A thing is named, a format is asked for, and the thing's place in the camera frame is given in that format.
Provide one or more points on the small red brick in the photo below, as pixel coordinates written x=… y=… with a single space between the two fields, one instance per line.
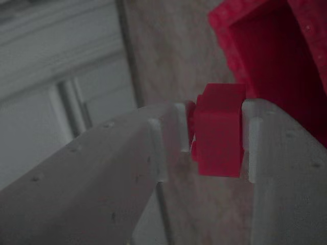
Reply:
x=219 y=132

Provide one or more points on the large red brick box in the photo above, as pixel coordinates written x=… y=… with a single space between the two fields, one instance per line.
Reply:
x=268 y=51

